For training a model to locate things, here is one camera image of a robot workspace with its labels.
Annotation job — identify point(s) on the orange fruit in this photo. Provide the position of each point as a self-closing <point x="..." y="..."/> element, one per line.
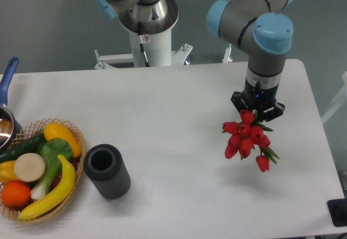
<point x="15" y="194"/>

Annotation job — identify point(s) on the green cucumber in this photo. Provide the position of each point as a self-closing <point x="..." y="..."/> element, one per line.
<point x="29" y="145"/>

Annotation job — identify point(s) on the white table clamp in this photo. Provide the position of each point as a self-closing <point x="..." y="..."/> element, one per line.
<point x="107" y="61"/>
<point x="180" y="56"/>

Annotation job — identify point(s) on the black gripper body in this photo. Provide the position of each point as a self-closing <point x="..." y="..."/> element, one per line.
<point x="255" y="97"/>

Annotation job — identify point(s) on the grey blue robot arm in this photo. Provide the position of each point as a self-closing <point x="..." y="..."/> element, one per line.
<point x="256" y="27"/>

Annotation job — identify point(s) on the yellow bell pepper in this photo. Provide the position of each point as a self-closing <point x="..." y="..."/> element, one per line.
<point x="7" y="173"/>

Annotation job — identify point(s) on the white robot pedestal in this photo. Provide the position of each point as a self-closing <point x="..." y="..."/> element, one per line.
<point x="151" y="50"/>

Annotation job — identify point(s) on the white chair frame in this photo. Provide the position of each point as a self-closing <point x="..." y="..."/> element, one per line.
<point x="336" y="102"/>

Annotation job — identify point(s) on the green bok choy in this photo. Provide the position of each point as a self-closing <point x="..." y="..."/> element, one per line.
<point x="49" y="152"/>

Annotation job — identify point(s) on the white table clamp left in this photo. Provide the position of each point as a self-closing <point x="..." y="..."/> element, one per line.
<point x="107" y="61"/>

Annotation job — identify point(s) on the dark grey ribbed vase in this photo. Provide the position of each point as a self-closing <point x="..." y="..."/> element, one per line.
<point x="104" y="166"/>

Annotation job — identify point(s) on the woven wicker basket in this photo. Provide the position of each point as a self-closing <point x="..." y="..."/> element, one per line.
<point x="30" y="131"/>

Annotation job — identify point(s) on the yellow banana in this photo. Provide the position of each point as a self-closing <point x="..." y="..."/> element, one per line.
<point x="56" y="196"/>

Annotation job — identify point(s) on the red tulip bouquet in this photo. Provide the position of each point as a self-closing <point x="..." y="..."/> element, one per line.
<point x="245" y="136"/>

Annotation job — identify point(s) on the black device at edge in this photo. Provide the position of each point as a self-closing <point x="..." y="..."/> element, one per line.
<point x="337" y="210"/>

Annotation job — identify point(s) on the white table clamp right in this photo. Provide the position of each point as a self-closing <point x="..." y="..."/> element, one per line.
<point x="180" y="56"/>

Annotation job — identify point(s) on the beige round bun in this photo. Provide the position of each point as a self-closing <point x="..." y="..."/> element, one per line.
<point x="29" y="167"/>

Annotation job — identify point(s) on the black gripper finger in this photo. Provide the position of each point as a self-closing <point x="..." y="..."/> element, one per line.
<point x="239" y="101"/>
<point x="272" y="113"/>

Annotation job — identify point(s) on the blue handled saucepan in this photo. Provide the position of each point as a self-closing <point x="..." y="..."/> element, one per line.
<point x="9" y="125"/>

